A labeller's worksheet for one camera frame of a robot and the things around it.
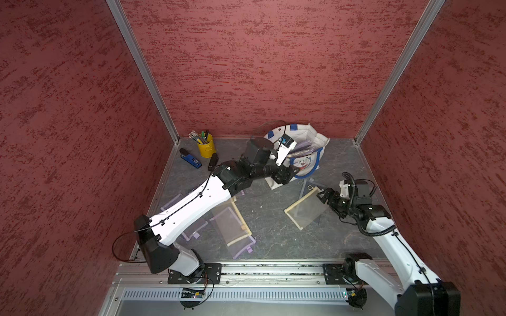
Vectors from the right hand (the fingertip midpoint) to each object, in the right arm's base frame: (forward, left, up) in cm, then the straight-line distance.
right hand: (321, 202), depth 83 cm
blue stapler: (+33, +68, -6) cm, 76 cm away
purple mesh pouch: (-5, +39, -13) cm, 42 cm away
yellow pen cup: (+35, +55, -2) cm, 65 cm away
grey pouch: (+14, +2, -9) cm, 17 cm away
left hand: (+3, +16, +23) cm, 28 cm away
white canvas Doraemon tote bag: (+21, +2, -1) cm, 21 cm away
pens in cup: (+38, +58, +4) cm, 69 cm away
